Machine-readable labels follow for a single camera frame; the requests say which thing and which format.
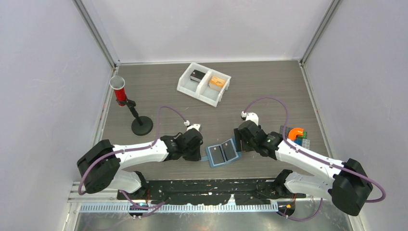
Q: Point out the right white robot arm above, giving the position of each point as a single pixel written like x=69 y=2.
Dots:
x=329 y=179

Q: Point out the white divided plastic bin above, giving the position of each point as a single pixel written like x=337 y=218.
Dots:
x=201 y=91

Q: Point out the black card box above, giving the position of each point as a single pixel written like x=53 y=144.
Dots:
x=197 y=76

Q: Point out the orange toy brick arch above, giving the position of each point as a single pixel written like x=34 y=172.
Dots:
x=295 y=133

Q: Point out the orange card box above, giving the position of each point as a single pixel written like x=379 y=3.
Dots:
x=216 y=83

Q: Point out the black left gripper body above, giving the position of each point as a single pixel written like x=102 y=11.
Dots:
x=197 y=146

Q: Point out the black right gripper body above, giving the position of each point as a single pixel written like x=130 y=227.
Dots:
x=248 y=145

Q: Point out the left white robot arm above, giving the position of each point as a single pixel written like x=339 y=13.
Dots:
x=104 y=165

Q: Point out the blue leather card holder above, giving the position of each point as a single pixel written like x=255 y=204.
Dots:
x=207 y=157

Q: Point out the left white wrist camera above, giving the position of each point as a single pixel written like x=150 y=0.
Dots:
x=190 y=126

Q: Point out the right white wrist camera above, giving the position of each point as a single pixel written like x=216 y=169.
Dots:
x=250 y=116

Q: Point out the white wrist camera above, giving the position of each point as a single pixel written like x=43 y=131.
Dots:
x=190 y=126
x=250 y=116

